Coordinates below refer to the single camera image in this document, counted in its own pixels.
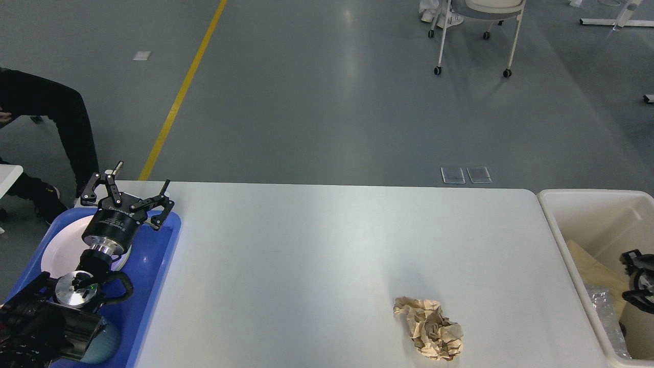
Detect person leg black trousers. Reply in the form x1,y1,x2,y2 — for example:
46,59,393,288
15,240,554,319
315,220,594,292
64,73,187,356
1,67,100,198

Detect dark green mug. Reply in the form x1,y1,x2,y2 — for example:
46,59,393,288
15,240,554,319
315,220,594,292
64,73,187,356
80,316,122,365

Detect white paper scrap on floor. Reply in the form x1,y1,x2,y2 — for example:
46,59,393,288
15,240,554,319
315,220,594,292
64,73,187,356
132,51,152,61

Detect brown paper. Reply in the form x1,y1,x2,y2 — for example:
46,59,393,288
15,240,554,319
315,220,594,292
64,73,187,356
394,296,464,361

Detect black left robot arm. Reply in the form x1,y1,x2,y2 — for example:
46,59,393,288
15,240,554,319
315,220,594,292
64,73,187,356
2,162,181,367

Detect blue plastic tray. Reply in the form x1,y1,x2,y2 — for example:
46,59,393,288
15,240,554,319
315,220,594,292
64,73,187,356
5,207,181,367

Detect white plastic bin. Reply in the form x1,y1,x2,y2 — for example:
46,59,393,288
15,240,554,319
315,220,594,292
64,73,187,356
537,189,654,368

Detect brown paper bag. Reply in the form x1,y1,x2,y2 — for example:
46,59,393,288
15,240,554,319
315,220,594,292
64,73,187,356
566,240,628,318

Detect white office chair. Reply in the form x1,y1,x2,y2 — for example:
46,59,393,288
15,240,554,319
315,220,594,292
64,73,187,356
428,1,526,78

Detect pink plate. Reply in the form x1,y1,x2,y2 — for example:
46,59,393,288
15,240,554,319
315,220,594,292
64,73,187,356
40,215,108,278

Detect clear plastic bag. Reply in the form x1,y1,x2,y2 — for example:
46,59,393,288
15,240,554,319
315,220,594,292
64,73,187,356
585,284,632,359

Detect person hand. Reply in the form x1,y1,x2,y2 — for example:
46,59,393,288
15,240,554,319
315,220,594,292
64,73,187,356
0,111,13,127

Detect black sneaker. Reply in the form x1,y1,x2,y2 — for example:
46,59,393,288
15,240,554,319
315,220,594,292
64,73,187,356
31,182,68,224

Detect person in white trousers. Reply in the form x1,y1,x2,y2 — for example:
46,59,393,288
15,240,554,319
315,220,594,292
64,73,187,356
418,0,448,28

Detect white stand base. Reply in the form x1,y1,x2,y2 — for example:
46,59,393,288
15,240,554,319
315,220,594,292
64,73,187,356
579,1,653,30

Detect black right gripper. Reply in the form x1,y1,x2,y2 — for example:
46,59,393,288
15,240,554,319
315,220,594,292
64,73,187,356
619,249,653,314

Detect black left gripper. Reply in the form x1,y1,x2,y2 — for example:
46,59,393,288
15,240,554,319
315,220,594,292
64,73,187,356
80,161,175,255

